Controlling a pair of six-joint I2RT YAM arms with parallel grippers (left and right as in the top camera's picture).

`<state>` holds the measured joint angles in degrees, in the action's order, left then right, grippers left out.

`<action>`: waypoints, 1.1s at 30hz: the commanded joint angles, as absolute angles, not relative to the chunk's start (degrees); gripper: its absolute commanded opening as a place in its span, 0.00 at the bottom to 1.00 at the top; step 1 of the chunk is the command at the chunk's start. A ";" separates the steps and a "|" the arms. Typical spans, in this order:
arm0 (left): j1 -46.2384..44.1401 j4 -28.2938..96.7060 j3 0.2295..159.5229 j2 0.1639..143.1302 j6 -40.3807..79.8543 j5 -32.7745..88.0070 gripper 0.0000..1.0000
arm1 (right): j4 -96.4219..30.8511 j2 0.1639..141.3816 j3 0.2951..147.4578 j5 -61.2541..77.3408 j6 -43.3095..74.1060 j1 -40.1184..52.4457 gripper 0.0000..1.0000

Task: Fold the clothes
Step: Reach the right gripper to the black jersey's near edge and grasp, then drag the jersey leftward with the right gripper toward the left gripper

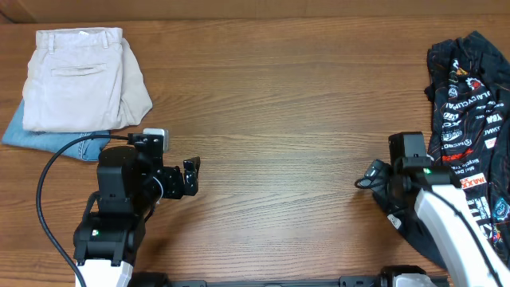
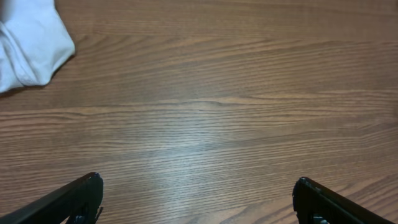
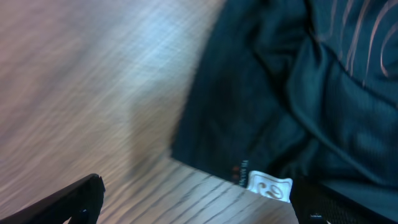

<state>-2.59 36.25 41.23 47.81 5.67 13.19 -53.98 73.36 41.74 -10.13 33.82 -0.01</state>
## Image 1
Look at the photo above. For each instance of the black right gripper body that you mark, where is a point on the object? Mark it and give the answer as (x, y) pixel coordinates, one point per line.
(385, 189)

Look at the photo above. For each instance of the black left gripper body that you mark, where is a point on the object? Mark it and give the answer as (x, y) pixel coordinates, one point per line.
(170, 182)

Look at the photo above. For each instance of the black printed cycling jersey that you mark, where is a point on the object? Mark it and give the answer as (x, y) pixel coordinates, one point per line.
(469, 92)

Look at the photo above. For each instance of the folded blue jeans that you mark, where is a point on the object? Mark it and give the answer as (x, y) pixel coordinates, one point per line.
(87, 150)

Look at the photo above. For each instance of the folded beige pants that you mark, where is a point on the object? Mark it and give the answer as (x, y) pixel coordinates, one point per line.
(83, 80)

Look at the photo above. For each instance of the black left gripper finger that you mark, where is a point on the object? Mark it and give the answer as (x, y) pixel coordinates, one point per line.
(192, 164)
(190, 179)

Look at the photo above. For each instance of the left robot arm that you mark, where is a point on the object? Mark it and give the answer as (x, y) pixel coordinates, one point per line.
(132, 181)

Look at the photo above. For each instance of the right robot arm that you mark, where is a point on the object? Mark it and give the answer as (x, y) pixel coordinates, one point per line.
(427, 206)

